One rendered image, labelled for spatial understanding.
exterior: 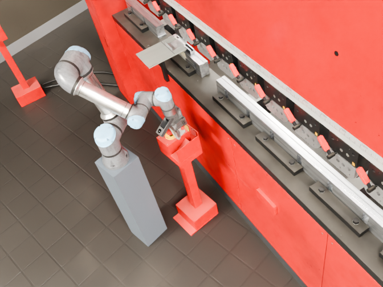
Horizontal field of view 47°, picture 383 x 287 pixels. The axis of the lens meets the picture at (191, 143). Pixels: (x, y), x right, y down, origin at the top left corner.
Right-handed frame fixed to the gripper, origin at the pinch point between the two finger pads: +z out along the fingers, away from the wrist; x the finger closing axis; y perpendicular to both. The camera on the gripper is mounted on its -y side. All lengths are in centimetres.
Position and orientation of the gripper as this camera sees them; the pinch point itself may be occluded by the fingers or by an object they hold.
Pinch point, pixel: (177, 138)
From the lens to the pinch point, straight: 237.5
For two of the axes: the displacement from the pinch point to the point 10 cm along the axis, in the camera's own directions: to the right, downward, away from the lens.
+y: 7.4, -6.2, 2.7
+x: -6.3, -4.9, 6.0
